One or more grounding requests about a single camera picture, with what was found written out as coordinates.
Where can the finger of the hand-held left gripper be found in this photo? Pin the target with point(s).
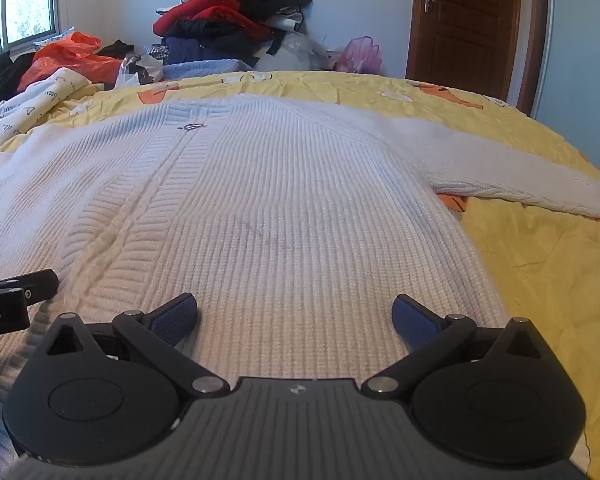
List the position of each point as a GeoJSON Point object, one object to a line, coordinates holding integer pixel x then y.
{"type": "Point", "coordinates": [40, 282]}

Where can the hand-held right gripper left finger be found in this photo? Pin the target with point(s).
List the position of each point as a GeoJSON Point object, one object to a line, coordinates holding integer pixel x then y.
{"type": "Point", "coordinates": [175, 317]}

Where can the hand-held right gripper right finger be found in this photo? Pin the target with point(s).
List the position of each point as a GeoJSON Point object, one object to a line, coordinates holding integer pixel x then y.
{"type": "Point", "coordinates": [415, 322]}

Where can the white knit sweater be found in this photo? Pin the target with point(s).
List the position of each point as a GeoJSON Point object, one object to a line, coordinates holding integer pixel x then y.
{"type": "Point", "coordinates": [280, 210]}

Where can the yellow carrot print bedspread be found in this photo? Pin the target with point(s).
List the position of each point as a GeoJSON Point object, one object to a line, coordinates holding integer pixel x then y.
{"type": "Point", "coordinates": [530, 260]}

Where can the white printed quilt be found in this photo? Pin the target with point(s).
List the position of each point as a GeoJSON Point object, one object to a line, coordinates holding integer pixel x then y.
{"type": "Point", "coordinates": [40, 95]}

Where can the black garment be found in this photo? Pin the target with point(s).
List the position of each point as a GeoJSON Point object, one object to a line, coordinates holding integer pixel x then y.
{"type": "Point", "coordinates": [0, 75]}

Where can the orange plastic bag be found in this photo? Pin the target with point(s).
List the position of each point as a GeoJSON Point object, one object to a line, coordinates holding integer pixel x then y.
{"type": "Point", "coordinates": [70, 60]}

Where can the white and black bag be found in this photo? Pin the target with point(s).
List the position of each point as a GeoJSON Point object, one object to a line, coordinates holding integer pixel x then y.
{"type": "Point", "coordinates": [140, 72]}

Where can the patterned pillow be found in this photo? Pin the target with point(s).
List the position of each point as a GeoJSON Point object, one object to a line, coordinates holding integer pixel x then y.
{"type": "Point", "coordinates": [52, 40]}

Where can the light blue knit blanket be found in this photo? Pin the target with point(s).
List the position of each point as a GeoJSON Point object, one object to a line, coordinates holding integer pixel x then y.
{"type": "Point", "coordinates": [205, 69]}

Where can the pink plastic bag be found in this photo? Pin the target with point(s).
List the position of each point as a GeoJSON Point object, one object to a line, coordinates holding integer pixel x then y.
{"type": "Point", "coordinates": [362, 55]}

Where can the navy garment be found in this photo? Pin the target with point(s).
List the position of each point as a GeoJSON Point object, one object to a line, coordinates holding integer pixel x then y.
{"type": "Point", "coordinates": [205, 45]}

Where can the clear plastic bag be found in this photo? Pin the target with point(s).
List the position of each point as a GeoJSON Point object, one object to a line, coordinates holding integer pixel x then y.
{"type": "Point", "coordinates": [300, 52]}

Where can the brown wooden door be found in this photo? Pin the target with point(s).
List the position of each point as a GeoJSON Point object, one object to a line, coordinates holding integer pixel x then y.
{"type": "Point", "coordinates": [465, 25]}

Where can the red garment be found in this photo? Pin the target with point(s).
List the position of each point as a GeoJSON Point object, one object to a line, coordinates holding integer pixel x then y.
{"type": "Point", "coordinates": [205, 10]}

